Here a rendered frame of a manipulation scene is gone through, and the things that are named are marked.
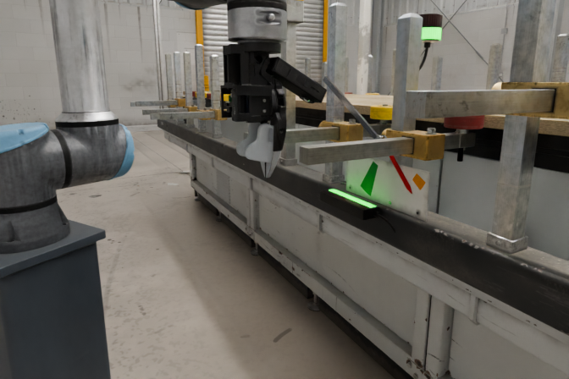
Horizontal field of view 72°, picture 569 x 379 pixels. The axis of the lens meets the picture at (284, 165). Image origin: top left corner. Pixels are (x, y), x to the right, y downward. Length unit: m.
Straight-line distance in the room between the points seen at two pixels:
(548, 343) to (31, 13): 8.24
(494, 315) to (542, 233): 0.22
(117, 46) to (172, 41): 1.07
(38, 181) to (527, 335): 1.02
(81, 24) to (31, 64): 7.22
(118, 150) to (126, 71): 7.31
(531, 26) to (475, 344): 0.81
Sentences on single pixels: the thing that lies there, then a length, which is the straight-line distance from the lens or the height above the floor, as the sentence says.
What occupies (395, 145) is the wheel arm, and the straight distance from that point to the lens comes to 0.79.
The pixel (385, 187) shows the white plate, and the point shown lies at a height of 0.74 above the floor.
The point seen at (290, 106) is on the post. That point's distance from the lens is 1.27.
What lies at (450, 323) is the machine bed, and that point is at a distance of 1.23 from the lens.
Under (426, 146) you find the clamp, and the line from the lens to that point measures 0.80.
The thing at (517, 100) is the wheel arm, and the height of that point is 0.95.
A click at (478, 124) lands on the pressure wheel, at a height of 0.88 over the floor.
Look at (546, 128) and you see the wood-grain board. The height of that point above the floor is 0.88.
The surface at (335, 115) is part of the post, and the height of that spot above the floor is 0.89.
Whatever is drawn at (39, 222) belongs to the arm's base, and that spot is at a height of 0.66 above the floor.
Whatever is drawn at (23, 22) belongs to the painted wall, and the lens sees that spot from 8.38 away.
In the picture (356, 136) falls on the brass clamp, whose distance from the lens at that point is 1.00.
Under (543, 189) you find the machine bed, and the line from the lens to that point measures 0.94.
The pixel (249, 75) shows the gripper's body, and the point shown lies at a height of 0.98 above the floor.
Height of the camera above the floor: 0.97
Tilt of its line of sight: 12 degrees down
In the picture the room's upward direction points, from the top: straight up
